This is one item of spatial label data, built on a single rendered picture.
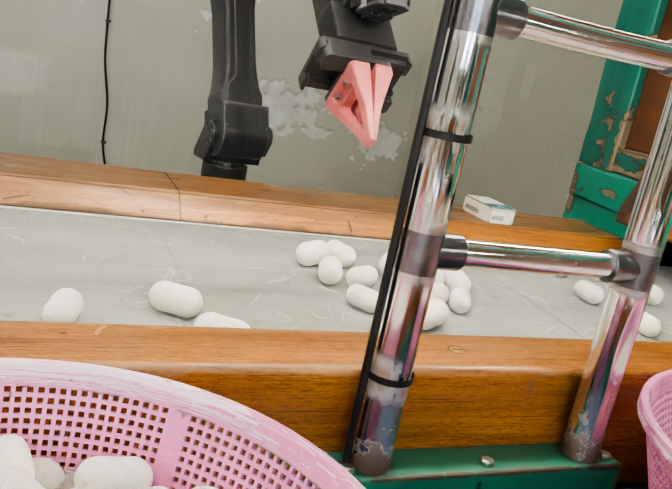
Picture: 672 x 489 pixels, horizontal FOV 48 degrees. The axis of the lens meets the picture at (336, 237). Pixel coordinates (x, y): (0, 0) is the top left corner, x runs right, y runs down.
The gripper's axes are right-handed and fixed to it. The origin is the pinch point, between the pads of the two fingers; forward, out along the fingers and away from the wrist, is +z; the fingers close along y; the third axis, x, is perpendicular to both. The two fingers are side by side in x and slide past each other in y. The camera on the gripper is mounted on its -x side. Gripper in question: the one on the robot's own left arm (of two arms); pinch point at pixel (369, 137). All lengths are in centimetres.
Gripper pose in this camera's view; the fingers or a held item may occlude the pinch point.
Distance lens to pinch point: 73.2
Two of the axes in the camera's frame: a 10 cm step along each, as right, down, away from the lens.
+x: -3.9, 5.2, 7.6
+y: 9.1, 0.8, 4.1
